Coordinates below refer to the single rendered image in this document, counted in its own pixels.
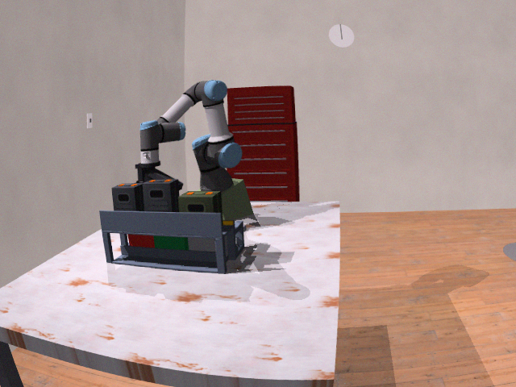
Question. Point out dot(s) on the grey open bin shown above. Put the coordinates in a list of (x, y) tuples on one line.
[(207, 245)]

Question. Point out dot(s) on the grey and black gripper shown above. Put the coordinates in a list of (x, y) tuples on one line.
[(144, 172)]

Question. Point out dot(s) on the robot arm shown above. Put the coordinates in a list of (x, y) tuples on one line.
[(223, 151)]

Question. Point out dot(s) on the dark grey bin rack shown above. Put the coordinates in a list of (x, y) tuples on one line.
[(172, 224)]

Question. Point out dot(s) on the red bin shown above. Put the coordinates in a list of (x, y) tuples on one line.
[(141, 240)]

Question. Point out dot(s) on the green open bin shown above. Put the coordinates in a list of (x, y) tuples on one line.
[(171, 242)]

